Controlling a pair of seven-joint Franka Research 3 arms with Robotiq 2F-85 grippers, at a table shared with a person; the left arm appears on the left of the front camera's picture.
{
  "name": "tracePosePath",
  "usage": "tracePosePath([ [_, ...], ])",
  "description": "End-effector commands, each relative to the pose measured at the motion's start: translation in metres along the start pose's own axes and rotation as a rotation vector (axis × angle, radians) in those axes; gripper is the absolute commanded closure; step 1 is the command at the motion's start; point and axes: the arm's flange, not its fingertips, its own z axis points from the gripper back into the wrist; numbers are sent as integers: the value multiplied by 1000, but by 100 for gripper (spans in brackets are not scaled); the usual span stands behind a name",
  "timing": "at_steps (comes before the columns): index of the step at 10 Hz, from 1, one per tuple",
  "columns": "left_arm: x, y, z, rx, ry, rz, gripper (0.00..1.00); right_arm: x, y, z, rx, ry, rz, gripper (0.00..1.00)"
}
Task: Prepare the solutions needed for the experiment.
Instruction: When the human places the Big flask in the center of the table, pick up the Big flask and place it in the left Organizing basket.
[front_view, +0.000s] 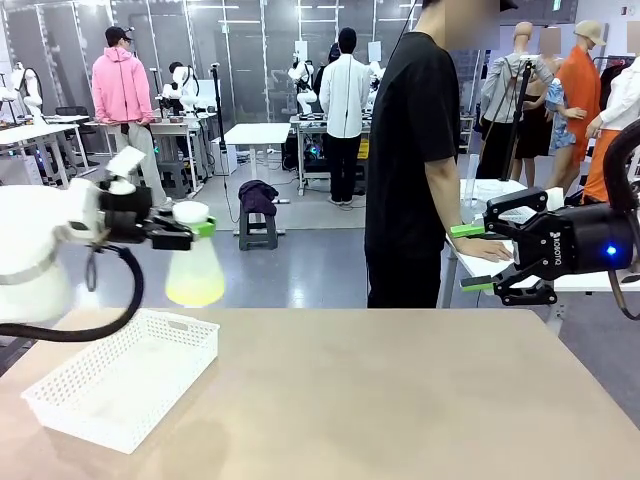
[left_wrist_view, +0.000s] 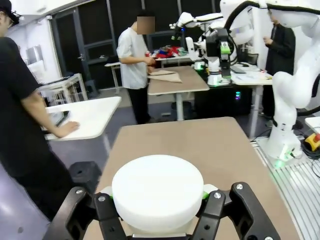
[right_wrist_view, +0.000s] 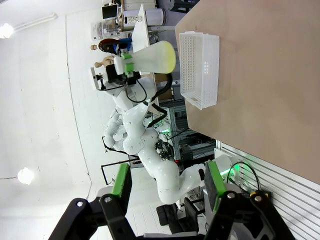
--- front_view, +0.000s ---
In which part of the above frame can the white humanoid robot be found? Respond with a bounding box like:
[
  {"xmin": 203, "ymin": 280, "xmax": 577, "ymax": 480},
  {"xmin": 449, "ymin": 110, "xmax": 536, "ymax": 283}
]
[{"xmin": 9, "ymin": 62, "xmax": 47, "ymax": 126}]

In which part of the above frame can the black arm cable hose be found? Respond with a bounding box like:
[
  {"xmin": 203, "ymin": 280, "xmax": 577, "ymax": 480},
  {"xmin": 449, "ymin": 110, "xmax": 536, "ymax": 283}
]
[
  {"xmin": 601, "ymin": 117, "xmax": 640, "ymax": 219},
  {"xmin": 0, "ymin": 244, "xmax": 147, "ymax": 343}
]

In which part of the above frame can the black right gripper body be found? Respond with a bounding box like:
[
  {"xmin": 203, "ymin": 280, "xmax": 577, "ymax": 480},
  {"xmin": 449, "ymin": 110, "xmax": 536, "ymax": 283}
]
[{"xmin": 514, "ymin": 201, "xmax": 637, "ymax": 281}]

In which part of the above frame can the small white standing table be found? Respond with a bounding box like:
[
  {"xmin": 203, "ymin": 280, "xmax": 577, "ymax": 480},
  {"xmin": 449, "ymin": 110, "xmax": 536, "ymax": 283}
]
[{"xmin": 223, "ymin": 122, "xmax": 292, "ymax": 236}]

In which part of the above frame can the black tripod with camera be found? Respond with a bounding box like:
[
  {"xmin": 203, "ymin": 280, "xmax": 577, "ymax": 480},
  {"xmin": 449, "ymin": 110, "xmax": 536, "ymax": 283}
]
[{"xmin": 209, "ymin": 61, "xmax": 230, "ymax": 176}]

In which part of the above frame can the white workbench with boxes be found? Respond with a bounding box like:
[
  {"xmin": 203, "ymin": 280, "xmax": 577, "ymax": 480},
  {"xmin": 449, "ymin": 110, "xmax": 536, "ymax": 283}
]
[{"xmin": 84, "ymin": 113, "xmax": 212, "ymax": 195}]

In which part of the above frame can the dark purple cloth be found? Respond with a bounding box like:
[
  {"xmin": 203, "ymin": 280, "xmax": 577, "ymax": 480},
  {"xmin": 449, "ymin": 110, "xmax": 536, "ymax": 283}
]
[{"xmin": 237, "ymin": 179, "xmax": 280, "ymax": 217}]

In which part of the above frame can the person in black T-shirt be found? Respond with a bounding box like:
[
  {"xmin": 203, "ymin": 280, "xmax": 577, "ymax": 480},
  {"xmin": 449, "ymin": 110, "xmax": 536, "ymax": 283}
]
[{"xmin": 364, "ymin": 0, "xmax": 501, "ymax": 309}]

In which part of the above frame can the white perforated plastic basket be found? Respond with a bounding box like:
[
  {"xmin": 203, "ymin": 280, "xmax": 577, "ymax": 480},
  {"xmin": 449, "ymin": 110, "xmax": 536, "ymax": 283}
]
[{"xmin": 20, "ymin": 307, "xmax": 222, "ymax": 456}]

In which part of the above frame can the translucent plastic conical flask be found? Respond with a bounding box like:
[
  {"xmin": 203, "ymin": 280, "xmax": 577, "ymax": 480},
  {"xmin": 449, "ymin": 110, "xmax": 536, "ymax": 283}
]
[{"xmin": 164, "ymin": 214, "xmax": 227, "ymax": 308}]

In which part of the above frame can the grey step stool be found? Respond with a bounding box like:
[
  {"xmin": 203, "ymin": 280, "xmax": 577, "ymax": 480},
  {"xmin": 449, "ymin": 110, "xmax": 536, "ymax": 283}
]
[{"xmin": 157, "ymin": 158, "xmax": 197, "ymax": 197}]

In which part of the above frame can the white robot with black hose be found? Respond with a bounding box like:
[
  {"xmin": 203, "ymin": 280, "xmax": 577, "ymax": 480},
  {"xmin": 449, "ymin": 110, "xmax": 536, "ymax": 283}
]
[{"xmin": 160, "ymin": 61, "xmax": 202, "ymax": 114}]

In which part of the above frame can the white robot at workbench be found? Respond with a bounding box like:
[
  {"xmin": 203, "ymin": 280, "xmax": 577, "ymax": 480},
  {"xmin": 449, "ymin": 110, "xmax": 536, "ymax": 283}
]
[{"xmin": 288, "ymin": 57, "xmax": 321, "ymax": 120}]

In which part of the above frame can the mannequin in orange with cap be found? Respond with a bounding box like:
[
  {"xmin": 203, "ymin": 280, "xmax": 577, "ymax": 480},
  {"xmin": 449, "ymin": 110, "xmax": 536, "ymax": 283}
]
[{"xmin": 549, "ymin": 19, "xmax": 606, "ymax": 204}]

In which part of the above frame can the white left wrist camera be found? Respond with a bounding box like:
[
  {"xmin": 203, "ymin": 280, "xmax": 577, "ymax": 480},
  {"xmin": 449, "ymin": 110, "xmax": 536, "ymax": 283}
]
[{"xmin": 105, "ymin": 145, "xmax": 147, "ymax": 196}]

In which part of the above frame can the white office desk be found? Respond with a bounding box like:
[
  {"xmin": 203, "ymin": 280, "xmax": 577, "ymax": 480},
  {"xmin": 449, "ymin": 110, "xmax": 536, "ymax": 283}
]
[{"xmin": 0, "ymin": 122, "xmax": 84, "ymax": 189}]

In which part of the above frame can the grey stool with dark cloth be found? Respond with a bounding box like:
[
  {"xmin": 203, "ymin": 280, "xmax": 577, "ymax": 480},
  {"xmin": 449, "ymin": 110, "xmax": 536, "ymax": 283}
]
[{"xmin": 238, "ymin": 202, "xmax": 280, "ymax": 251}]

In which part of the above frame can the person in pink hoodie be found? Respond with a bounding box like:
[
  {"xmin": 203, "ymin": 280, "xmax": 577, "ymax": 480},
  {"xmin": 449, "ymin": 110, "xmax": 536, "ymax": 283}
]
[{"xmin": 91, "ymin": 25, "xmax": 174, "ymax": 211}]

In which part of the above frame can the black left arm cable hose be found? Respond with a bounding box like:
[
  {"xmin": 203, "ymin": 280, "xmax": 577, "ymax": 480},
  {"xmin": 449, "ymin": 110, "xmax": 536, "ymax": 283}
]
[{"xmin": 0, "ymin": 244, "xmax": 147, "ymax": 343}]

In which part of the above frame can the person in white jacket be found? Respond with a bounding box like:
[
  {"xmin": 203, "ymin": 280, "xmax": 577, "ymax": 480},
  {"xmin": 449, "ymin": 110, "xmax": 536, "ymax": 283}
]
[{"xmin": 318, "ymin": 27, "xmax": 375, "ymax": 206}]

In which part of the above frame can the figure in blue floral dress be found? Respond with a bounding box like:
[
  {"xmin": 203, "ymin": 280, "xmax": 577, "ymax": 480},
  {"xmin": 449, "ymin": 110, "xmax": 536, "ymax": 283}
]
[{"xmin": 544, "ymin": 25, "xmax": 589, "ymax": 189}]

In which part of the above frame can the metal workbench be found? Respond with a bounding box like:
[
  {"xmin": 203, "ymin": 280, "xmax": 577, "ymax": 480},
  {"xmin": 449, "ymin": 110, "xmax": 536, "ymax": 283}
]
[{"xmin": 289, "ymin": 113, "xmax": 374, "ymax": 197}]

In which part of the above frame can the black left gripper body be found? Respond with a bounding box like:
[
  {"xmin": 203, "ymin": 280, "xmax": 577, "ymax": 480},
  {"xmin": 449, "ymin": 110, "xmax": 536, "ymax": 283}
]
[{"xmin": 98, "ymin": 187, "xmax": 154, "ymax": 245}]

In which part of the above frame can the person's right hand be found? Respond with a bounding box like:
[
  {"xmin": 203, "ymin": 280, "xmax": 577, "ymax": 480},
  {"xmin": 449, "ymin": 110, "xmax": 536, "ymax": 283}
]
[{"xmin": 456, "ymin": 238, "xmax": 516, "ymax": 264}]

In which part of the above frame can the mannequin in white jacket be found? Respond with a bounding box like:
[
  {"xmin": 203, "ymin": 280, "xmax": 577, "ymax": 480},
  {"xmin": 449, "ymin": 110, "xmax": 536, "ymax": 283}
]
[{"xmin": 582, "ymin": 54, "xmax": 640, "ymax": 204}]

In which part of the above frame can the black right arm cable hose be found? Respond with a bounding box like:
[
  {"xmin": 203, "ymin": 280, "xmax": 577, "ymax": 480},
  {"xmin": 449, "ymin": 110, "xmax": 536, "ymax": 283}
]
[{"xmin": 601, "ymin": 117, "xmax": 640, "ymax": 219}]

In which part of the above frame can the mannequin in grey jacket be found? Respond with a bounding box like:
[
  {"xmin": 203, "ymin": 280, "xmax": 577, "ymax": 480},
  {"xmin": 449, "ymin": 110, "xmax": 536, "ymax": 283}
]
[{"xmin": 477, "ymin": 21, "xmax": 556, "ymax": 181}]

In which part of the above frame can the person's right forearm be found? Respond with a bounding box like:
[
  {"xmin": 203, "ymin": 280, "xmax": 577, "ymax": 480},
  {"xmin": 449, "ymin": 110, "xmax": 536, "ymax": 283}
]
[{"xmin": 424, "ymin": 160, "xmax": 477, "ymax": 246}]

